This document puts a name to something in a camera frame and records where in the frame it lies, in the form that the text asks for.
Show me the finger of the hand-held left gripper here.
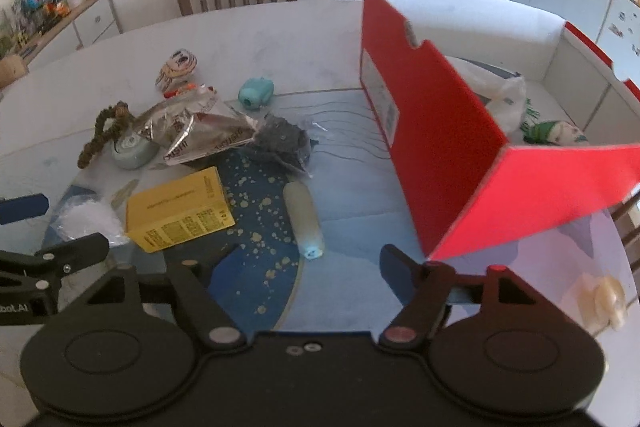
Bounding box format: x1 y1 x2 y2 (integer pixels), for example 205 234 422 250
0 193 50 227
0 232 110 292

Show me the wooden chair with slats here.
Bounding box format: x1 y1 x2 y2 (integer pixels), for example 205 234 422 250
611 194 640 275

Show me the yellow cardboard box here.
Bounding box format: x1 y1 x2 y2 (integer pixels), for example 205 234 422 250
124 166 236 254

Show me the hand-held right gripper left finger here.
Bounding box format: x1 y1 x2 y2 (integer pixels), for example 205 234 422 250
62 244 248 351

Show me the clear bag white powder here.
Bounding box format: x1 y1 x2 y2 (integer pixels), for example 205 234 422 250
49 198 128 244

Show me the cream plastic clip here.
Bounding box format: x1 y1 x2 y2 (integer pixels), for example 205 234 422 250
574 273 629 331

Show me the white side cabinet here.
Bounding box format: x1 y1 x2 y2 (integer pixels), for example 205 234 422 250
0 0 124 88

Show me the white cabinet with stickers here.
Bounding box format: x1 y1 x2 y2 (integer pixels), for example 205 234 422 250
596 0 640 75

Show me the brown twisted rope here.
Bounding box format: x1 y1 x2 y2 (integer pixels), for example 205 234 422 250
76 101 135 171

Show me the pile of toys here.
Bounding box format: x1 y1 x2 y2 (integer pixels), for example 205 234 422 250
0 0 93 58

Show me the teal plastic pencil sharpener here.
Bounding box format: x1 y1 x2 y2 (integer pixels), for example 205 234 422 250
237 76 276 113

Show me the small orange toy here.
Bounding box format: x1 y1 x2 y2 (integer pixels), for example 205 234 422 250
163 81 196 99

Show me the red cardboard shoe box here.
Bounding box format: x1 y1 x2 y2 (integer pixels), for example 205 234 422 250
361 0 640 263

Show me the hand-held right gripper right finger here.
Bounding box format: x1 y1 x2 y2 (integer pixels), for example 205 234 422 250
378 245 547 351

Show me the silver foil snack bag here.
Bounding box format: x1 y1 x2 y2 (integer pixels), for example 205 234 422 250
134 85 262 166

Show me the white plastic bag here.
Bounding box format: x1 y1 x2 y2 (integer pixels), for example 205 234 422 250
447 56 529 134

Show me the green white printed pouch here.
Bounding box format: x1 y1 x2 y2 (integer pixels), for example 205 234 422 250
521 119 590 146

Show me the dark mesh scrubber bag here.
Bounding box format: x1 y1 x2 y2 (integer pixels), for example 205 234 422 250
246 113 320 178

